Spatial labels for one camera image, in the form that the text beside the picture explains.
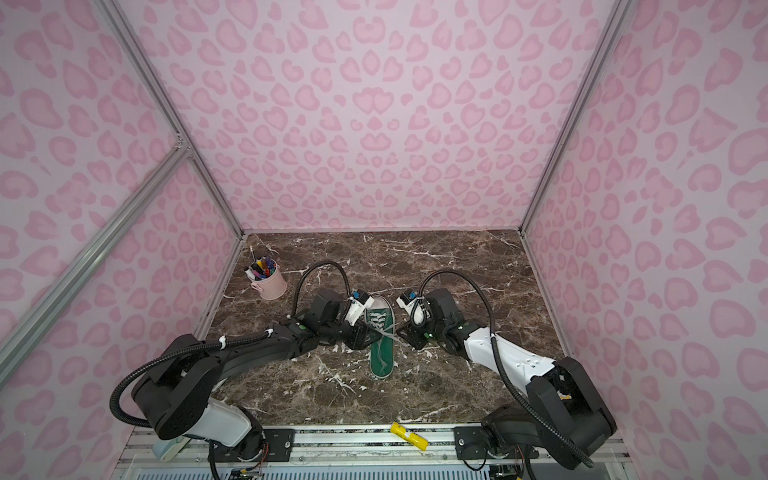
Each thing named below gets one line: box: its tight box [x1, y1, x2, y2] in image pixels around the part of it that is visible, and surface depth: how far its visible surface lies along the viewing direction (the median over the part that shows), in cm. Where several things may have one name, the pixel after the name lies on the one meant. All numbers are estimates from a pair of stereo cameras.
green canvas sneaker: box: [365, 294, 396, 379], surface depth 88 cm
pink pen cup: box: [248, 258, 288, 300], surface depth 97 cm
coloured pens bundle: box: [244, 256, 276, 280], surface depth 96 cm
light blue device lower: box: [152, 435, 191, 463], surface depth 72 cm
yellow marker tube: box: [390, 422, 429, 451], surface depth 75 cm
